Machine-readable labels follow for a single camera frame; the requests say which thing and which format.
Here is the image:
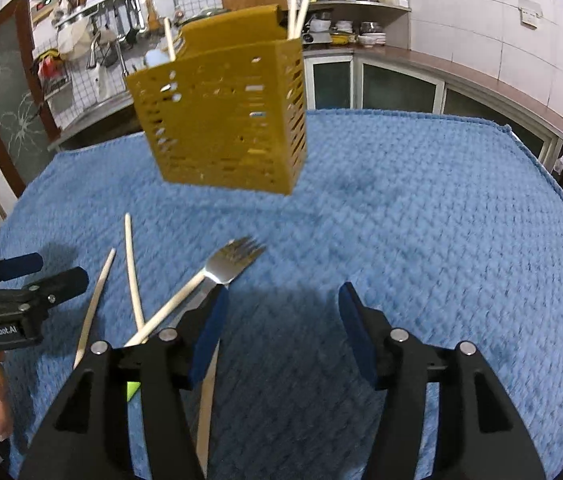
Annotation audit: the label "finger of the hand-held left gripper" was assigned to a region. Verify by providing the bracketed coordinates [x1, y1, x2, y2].
[0, 252, 45, 291]
[0, 266, 90, 313]

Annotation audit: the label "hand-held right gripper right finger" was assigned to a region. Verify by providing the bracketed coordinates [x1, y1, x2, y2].
[337, 281, 547, 480]

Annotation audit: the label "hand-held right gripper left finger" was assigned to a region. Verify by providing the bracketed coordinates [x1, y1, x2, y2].
[19, 285, 230, 480]

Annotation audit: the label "green handled metal fork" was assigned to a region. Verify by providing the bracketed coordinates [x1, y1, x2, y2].
[126, 236, 268, 403]

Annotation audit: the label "yellow slotted utensil holder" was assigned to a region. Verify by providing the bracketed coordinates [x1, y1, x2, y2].
[126, 4, 309, 196]

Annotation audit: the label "blue textured blanket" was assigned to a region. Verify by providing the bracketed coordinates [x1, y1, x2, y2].
[0, 109, 563, 480]

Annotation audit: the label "steel sink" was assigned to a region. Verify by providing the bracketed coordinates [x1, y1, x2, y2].
[49, 92, 138, 154]

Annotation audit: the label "chrome faucet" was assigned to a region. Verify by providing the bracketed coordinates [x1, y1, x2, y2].
[86, 30, 130, 77]

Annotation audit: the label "white hanging cloth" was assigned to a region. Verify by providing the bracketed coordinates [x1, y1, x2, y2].
[59, 22, 93, 62]

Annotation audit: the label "counter cabinets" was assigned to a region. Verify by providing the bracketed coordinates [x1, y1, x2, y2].
[304, 45, 563, 171]

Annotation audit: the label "metal corner shelf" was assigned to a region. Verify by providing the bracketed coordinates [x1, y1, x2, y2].
[294, 0, 412, 49]

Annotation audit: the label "wire wall basket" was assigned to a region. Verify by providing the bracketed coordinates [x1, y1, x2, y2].
[32, 50, 73, 97]

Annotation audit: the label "wall power box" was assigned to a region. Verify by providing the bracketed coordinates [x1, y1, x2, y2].
[32, 0, 61, 24]

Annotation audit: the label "metal wall utensil rack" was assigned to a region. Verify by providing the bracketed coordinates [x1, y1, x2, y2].
[54, 0, 152, 29]

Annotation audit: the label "white wall socket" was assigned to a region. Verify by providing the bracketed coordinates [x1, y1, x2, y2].
[517, 0, 545, 29]

